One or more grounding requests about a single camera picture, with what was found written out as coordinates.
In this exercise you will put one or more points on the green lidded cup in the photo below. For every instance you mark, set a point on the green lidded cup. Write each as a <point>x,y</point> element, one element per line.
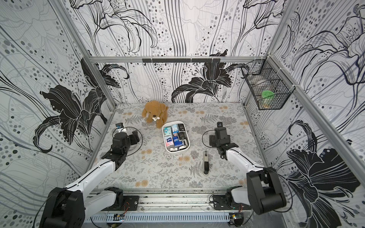
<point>267,98</point>

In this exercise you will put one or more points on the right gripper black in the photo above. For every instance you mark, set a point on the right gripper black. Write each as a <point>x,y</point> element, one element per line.
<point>224,147</point>

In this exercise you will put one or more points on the pink Tempo tissue pack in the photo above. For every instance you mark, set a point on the pink Tempo tissue pack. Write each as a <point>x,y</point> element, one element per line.
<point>169,142</point>

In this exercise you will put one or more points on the light blue tissue pack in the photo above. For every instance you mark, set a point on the light blue tissue pack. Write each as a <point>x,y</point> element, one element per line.
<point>175,128</point>

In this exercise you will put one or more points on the teal cartoon tissue pack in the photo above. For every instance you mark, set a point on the teal cartoon tissue pack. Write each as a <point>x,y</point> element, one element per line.
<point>167,131</point>

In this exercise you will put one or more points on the black long tissue pack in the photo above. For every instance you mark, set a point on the black long tissue pack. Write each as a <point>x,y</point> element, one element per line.
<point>182,136</point>

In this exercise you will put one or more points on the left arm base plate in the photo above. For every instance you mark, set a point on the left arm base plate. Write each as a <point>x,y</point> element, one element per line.
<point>125,203</point>

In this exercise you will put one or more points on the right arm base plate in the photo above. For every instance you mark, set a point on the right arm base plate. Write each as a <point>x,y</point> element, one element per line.
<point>224,202</point>

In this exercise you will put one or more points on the brown teddy bear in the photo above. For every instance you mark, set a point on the brown teddy bear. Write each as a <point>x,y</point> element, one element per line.
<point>155,111</point>

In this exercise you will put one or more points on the white plastic storage box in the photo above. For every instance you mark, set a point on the white plastic storage box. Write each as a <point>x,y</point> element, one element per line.
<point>176,134</point>

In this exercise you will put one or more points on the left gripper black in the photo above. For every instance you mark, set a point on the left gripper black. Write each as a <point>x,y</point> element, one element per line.
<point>135,137</point>

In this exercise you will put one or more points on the black Face tissue pack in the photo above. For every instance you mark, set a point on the black Face tissue pack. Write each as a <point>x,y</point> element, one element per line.
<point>181,127</point>

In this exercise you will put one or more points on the white slotted cable duct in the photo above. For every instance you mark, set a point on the white slotted cable duct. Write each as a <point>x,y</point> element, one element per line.
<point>160,217</point>

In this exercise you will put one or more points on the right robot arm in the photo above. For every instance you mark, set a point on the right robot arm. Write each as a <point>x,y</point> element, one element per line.
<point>263,193</point>

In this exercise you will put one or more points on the blue Tempo tissue pack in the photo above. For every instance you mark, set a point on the blue Tempo tissue pack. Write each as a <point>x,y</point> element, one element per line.
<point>177,142</point>

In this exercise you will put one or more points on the black wire basket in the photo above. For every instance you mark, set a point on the black wire basket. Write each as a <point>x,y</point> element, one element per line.
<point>265,74</point>

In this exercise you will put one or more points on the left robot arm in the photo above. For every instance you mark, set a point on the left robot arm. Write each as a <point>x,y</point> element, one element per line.
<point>70,206</point>

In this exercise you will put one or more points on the grey black stapler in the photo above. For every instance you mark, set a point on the grey black stapler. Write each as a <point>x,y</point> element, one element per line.
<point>206,166</point>

